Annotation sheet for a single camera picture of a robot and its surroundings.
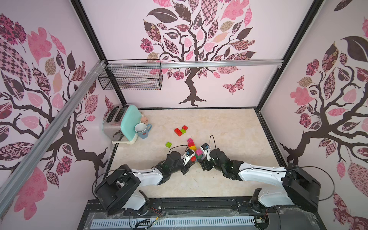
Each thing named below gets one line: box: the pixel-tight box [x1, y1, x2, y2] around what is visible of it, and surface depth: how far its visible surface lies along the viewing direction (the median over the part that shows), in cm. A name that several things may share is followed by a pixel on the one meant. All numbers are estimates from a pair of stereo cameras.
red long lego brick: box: [173, 127, 183, 137], surface depth 106 cm
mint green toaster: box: [102, 103, 142, 145], surface depth 95 cm
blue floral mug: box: [134, 122, 152, 139], surface depth 99 cm
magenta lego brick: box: [187, 137, 195, 146], surface depth 100 cm
